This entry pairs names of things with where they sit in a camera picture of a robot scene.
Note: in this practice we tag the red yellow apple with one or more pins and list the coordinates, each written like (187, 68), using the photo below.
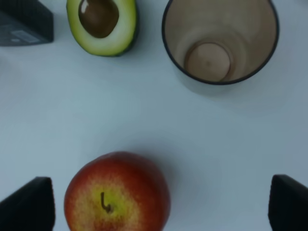
(119, 191)

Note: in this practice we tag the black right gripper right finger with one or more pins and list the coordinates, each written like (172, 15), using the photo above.
(288, 204)

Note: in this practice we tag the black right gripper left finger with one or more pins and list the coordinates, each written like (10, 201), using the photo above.
(30, 208)

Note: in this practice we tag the brown translucent cup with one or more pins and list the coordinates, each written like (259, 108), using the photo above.
(215, 44)

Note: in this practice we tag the halved avocado with pit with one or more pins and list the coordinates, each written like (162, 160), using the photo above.
(103, 27)

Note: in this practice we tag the dark green pump bottle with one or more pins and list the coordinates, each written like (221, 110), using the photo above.
(25, 23)

